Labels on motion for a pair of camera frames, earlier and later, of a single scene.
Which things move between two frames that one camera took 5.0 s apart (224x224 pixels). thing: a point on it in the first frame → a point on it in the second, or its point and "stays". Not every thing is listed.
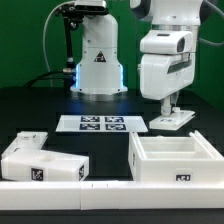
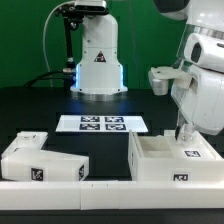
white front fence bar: [110, 194] stays
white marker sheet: [101, 123] stays
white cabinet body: [173, 159] stays
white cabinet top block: [44, 165] stays
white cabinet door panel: [25, 142] stays
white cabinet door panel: [172, 121] → [196, 149]
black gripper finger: [166, 106] → [177, 131]
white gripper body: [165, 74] → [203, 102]
